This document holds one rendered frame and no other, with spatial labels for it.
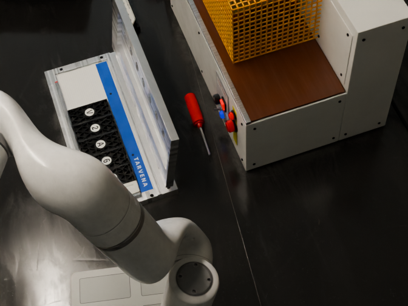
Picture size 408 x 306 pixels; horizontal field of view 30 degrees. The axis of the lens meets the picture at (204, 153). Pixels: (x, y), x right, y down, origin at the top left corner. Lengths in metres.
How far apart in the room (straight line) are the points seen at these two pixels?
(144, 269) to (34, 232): 0.62
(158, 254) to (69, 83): 0.86
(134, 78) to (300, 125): 0.41
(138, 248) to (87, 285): 0.55
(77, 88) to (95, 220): 0.90
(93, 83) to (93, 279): 0.52
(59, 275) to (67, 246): 0.07
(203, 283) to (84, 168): 0.34
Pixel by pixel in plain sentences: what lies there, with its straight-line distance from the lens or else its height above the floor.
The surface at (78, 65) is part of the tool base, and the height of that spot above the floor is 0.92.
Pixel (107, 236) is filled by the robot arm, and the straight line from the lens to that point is 1.06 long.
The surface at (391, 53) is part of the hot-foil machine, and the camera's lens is 1.61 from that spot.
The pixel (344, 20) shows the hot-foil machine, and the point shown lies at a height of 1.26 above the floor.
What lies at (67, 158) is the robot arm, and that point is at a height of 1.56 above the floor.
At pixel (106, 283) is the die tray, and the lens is 1.63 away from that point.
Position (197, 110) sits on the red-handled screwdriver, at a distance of 1.81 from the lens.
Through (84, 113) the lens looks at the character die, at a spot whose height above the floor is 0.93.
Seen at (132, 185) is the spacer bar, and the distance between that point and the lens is 1.71.
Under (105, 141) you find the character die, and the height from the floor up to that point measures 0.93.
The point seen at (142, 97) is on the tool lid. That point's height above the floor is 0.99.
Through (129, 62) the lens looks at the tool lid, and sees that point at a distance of 1.83.
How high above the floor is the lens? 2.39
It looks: 57 degrees down
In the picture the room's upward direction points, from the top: 5 degrees counter-clockwise
